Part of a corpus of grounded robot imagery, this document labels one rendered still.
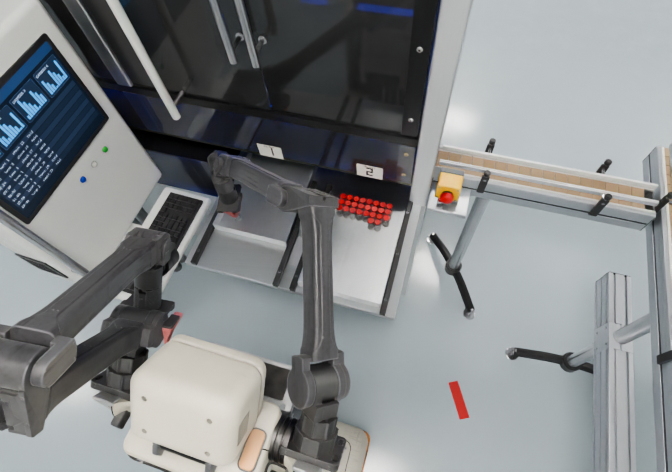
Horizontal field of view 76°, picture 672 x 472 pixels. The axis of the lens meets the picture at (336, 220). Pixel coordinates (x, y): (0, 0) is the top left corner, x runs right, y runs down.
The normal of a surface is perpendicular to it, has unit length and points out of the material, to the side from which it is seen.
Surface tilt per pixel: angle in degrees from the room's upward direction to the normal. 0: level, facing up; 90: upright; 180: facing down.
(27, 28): 90
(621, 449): 0
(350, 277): 0
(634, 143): 0
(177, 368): 42
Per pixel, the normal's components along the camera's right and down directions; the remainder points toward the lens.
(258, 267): -0.07, -0.49
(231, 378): 0.15, -0.93
